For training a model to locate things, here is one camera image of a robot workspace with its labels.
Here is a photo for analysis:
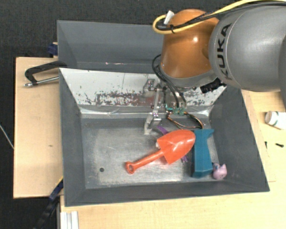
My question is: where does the orange toy shovel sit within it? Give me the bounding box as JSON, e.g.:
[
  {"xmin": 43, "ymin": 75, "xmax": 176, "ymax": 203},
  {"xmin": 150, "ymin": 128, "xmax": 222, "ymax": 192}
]
[{"xmin": 124, "ymin": 129, "xmax": 196, "ymax": 175}]

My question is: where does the grey metal bin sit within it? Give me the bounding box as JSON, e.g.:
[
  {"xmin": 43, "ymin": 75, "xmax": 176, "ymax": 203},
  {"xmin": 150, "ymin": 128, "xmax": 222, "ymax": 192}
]
[{"xmin": 56, "ymin": 20, "xmax": 270, "ymax": 207}]

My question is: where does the teal flat block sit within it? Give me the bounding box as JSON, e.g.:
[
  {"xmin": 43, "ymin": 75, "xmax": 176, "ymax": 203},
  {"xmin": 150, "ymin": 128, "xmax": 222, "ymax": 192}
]
[{"xmin": 192, "ymin": 128, "xmax": 215, "ymax": 178}]

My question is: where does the purple toy duck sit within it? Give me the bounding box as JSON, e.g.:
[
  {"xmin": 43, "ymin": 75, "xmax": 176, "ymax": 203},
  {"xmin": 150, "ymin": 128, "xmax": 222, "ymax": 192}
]
[{"xmin": 212, "ymin": 163, "xmax": 228, "ymax": 180}]

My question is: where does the white paper cup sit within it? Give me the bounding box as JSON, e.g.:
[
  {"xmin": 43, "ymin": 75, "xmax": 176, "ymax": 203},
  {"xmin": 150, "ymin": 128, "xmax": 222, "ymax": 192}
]
[{"xmin": 264, "ymin": 111, "xmax": 286, "ymax": 130}]

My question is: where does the black cylinder on white bracket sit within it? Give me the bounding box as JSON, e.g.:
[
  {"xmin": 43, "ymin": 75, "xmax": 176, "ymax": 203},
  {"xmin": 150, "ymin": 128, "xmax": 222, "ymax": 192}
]
[{"xmin": 199, "ymin": 78, "xmax": 227, "ymax": 94}]

